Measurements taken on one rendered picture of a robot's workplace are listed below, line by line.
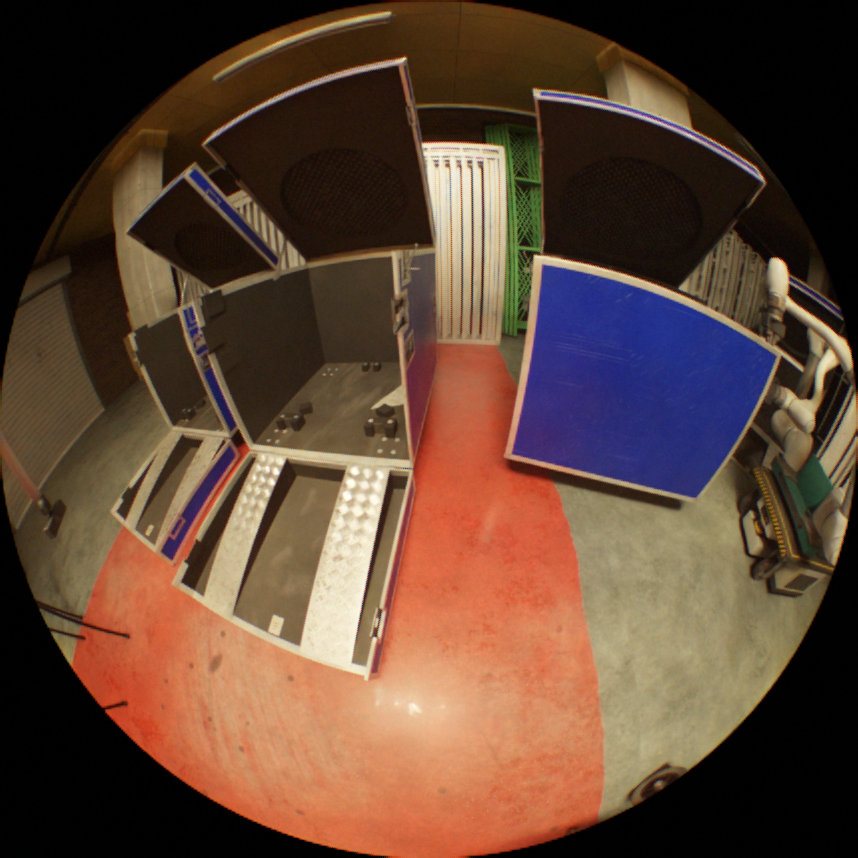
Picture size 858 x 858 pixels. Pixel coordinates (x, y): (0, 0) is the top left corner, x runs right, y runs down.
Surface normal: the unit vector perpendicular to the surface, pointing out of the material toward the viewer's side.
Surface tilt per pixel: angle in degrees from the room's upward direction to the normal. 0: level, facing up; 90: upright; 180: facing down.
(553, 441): 90
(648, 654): 0
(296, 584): 1
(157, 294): 90
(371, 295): 90
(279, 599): 1
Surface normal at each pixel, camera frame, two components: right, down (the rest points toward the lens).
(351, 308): -0.13, 0.62
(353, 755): -0.03, -0.78
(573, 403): -0.39, 0.58
